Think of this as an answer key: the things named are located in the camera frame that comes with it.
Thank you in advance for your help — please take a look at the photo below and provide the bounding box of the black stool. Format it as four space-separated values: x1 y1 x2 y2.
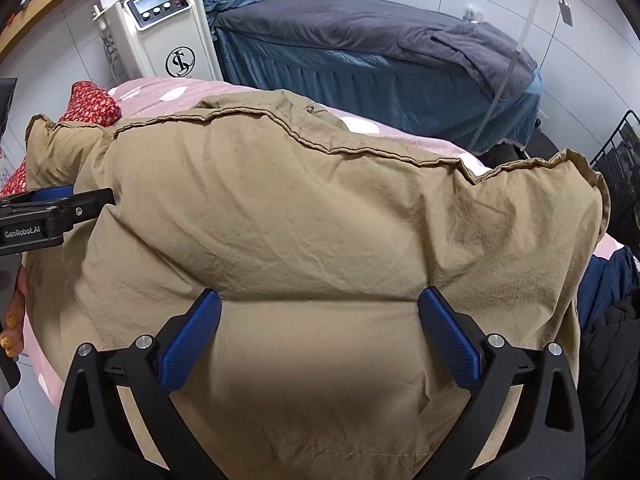
490 127 563 168

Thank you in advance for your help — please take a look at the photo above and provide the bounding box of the massage bed with blue skirt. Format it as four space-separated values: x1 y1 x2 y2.
212 0 546 156

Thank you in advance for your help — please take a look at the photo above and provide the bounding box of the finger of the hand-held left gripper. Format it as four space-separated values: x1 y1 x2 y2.
0 186 76 207
47 188 117 222

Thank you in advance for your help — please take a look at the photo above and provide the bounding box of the black garment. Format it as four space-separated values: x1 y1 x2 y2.
577 300 640 466

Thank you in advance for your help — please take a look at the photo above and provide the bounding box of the black screen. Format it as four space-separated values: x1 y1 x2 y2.
0 77 18 136

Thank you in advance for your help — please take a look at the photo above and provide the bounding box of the pink dotted bed sheet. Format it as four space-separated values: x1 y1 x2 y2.
15 77 626 411

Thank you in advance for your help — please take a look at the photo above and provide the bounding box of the navy blue garment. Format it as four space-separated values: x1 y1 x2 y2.
575 246 640 321

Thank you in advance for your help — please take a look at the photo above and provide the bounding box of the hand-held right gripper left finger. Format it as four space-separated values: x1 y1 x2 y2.
55 287 226 480

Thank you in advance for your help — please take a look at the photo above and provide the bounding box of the black wire rack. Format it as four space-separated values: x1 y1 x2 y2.
589 110 640 246

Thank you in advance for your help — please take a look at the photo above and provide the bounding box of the person's left hand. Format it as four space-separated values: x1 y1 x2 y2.
0 265 28 361

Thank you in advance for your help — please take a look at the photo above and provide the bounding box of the red patterned pillow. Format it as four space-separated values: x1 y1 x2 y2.
0 81 122 198

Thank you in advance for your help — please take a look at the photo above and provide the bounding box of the dark grey blanket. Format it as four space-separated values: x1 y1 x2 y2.
215 0 538 103

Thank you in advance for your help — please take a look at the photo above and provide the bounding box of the white beauty machine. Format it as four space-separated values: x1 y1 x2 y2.
91 0 226 83

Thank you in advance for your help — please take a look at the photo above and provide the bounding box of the wooden wall shelf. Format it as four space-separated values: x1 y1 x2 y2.
0 0 101 56

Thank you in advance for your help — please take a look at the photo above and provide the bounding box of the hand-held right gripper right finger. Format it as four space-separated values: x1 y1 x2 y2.
417 286 587 480

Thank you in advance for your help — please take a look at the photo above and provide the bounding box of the tan coat with fur collar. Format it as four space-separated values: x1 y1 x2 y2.
22 89 612 480

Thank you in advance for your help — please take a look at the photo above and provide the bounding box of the white gooseneck lamp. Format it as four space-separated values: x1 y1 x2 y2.
470 0 575 151

